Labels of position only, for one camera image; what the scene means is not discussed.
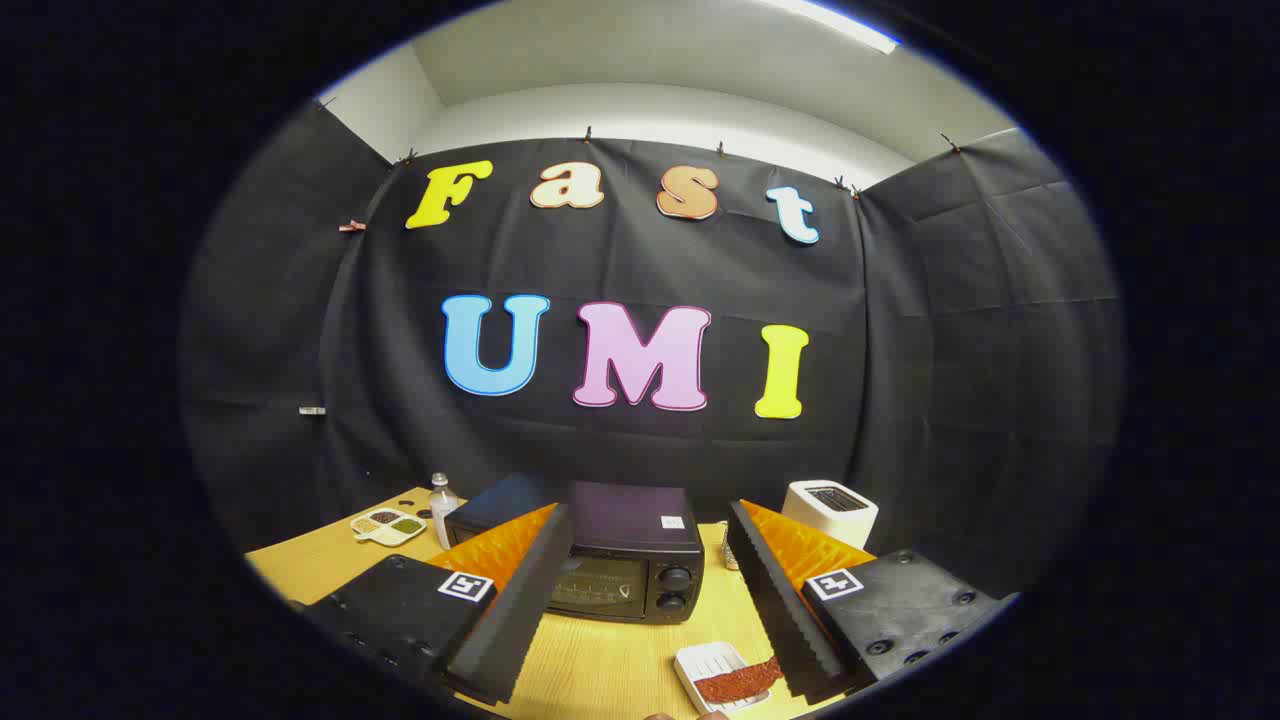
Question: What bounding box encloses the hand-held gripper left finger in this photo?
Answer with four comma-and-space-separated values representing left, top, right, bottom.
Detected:
300, 503, 576, 706

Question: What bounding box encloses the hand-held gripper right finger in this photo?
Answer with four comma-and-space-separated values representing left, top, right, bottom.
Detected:
727, 498, 1011, 704

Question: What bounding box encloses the red meat slice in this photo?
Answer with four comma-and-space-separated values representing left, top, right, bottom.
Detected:
695, 657, 784, 704

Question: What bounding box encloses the black toaster oven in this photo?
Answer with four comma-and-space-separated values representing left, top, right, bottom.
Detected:
443, 472, 706, 626

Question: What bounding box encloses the white toaster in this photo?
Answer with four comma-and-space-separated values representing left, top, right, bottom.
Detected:
781, 479, 880, 551

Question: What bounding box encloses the white ridged tray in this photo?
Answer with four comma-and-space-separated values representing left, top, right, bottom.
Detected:
674, 642, 776, 713

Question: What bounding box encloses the clear bottle with white cap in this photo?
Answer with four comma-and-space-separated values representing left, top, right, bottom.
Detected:
429, 472, 460, 549

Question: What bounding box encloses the white divided seasoning dish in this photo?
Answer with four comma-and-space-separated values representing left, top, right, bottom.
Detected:
350, 508, 428, 547

